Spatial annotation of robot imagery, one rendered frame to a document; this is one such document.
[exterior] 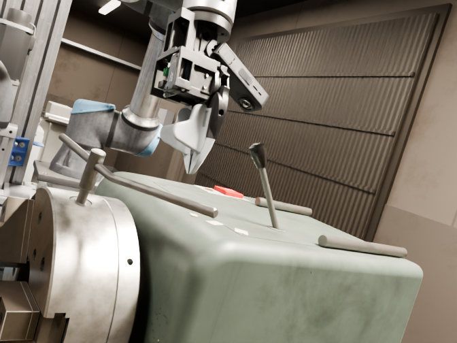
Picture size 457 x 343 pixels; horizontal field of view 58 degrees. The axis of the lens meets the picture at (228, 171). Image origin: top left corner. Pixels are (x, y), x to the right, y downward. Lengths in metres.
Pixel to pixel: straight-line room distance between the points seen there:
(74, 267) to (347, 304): 0.48
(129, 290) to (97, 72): 9.25
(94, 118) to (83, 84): 8.49
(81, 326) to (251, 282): 0.24
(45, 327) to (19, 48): 0.90
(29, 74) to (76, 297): 0.94
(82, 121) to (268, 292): 0.80
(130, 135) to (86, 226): 0.66
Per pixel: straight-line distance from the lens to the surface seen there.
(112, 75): 9.85
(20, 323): 0.61
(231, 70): 0.59
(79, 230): 0.62
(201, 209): 0.49
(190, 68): 0.54
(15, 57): 1.33
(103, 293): 0.61
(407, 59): 3.48
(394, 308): 0.95
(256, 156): 0.75
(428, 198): 3.06
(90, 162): 0.64
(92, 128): 1.25
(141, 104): 1.21
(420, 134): 3.22
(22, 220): 0.74
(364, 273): 0.82
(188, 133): 0.54
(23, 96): 1.42
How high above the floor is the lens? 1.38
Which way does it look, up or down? 4 degrees down
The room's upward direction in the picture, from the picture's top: 17 degrees clockwise
